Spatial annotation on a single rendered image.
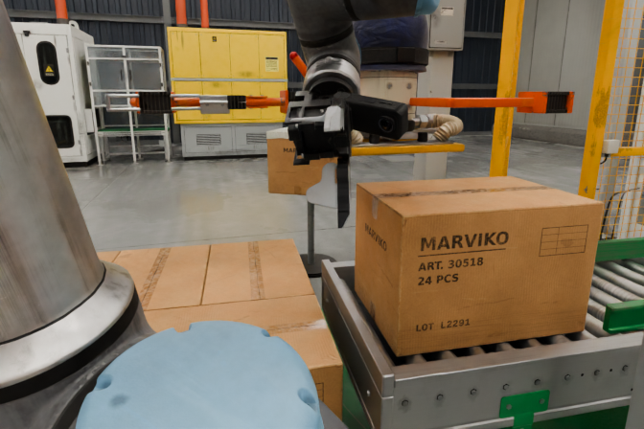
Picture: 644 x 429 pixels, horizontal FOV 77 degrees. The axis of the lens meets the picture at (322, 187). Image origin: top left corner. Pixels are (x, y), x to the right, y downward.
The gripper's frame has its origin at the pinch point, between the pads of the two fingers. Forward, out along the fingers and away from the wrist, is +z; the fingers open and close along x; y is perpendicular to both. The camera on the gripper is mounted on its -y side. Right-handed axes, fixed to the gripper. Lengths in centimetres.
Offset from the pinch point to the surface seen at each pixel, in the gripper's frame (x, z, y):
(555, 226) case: -58, -44, -52
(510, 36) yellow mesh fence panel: -41, -130, -60
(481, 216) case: -50, -41, -31
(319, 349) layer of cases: -78, -19, 14
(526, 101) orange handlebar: -23, -52, -40
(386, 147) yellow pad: -31, -48, -7
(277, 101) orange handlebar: -20, -55, 20
